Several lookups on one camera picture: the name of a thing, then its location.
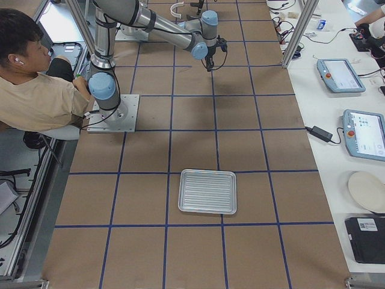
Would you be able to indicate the white round plate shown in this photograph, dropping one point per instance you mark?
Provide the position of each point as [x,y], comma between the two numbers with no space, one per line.
[368,191]

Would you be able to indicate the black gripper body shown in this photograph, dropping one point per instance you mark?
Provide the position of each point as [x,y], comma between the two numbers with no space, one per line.
[198,2]
[210,55]

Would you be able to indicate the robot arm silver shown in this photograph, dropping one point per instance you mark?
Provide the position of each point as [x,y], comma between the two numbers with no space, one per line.
[198,36]

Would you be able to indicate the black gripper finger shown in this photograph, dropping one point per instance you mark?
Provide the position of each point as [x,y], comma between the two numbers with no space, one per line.
[209,66]

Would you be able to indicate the second person gloved hand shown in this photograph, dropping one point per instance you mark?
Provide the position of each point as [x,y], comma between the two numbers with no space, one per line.
[363,29]

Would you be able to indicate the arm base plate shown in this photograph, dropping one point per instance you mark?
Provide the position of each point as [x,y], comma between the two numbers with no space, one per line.
[122,120]
[130,34]

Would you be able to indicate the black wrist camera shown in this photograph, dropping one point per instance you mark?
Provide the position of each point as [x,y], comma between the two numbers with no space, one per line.
[222,43]

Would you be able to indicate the white curved plastic part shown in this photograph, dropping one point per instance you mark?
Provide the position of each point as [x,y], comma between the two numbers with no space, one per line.
[173,10]

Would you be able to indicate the silver metal tray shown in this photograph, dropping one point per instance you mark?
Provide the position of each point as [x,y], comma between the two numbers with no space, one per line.
[207,191]

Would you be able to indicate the aluminium frame post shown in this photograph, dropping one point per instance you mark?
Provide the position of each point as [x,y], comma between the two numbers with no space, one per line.
[299,30]

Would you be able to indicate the teach pendant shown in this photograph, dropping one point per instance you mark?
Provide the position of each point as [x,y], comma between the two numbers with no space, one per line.
[339,76]
[364,134]

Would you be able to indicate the seated person beige shirt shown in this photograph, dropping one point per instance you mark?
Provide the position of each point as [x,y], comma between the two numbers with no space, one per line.
[38,93]

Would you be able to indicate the white stool seat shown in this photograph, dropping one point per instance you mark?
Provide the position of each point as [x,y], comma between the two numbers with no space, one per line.
[68,132]

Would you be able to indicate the near teach pendant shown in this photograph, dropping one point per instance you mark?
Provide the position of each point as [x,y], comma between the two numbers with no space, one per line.
[364,134]

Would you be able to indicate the black power adapter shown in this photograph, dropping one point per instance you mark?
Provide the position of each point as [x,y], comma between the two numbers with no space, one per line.
[319,133]

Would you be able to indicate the black laptop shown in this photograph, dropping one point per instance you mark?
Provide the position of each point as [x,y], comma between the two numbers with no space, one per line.
[366,235]

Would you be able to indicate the far teach pendant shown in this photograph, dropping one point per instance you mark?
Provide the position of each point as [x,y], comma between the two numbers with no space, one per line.
[339,76]

